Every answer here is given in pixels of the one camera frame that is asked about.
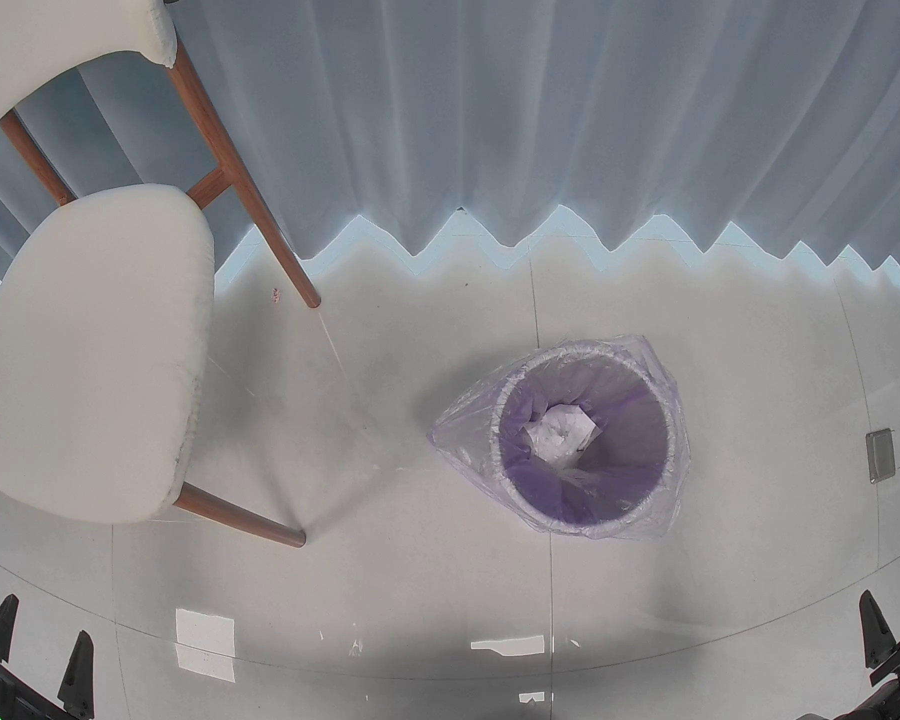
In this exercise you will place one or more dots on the white trash bin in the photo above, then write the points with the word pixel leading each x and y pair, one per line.
pixel 585 533

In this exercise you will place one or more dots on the white paper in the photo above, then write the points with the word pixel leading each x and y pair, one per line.
pixel 562 432

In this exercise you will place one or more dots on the pale blue curtain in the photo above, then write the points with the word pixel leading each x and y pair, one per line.
pixel 495 87

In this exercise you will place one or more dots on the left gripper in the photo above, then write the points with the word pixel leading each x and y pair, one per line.
pixel 0 691

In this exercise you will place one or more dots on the purple plastic bag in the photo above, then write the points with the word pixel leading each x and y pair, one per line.
pixel 630 439

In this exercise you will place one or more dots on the white padded wooden chair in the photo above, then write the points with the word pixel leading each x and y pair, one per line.
pixel 90 342

